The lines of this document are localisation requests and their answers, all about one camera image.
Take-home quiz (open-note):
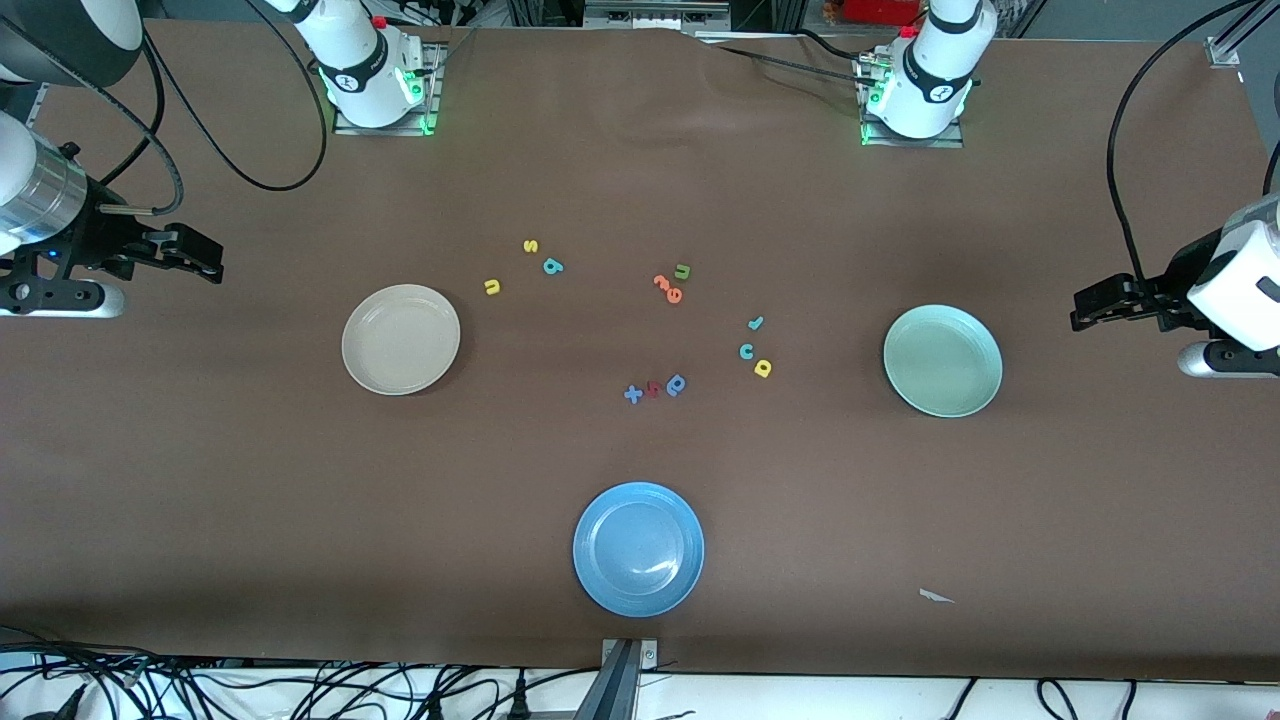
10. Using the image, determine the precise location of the beige brown plate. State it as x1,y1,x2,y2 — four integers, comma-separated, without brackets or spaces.
342,284,462,396

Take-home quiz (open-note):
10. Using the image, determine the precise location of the short black table cable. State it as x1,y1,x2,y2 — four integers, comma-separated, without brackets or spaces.
795,27,873,65

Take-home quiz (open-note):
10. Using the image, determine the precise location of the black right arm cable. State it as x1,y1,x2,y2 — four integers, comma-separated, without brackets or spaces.
60,0,331,216

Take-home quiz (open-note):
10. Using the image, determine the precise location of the blue plate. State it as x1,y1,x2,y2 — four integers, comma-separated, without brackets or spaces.
572,482,706,618

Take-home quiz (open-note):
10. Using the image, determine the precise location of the pale green plate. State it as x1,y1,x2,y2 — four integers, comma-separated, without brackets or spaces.
883,304,1004,418

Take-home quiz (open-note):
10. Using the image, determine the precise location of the long black table cable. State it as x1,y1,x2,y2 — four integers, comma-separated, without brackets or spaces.
715,44,867,81

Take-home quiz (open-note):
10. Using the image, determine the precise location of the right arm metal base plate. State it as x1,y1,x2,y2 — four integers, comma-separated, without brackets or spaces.
332,40,447,137

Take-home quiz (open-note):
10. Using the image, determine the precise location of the red box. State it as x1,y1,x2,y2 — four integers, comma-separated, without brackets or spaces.
843,0,923,26

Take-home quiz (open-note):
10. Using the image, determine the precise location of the aluminium corner bracket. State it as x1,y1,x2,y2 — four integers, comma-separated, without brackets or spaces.
1205,0,1280,69

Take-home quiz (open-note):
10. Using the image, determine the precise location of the grey aluminium frame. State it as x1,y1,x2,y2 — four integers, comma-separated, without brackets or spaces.
583,0,733,33

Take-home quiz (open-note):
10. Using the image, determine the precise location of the aluminium profile with bracket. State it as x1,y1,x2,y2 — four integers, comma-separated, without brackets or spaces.
575,638,661,720

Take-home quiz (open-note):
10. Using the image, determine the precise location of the tangled black cable bundle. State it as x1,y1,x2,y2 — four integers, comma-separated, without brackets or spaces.
0,625,601,720

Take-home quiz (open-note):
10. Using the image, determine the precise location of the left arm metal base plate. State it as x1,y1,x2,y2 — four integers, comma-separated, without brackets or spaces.
858,55,966,150

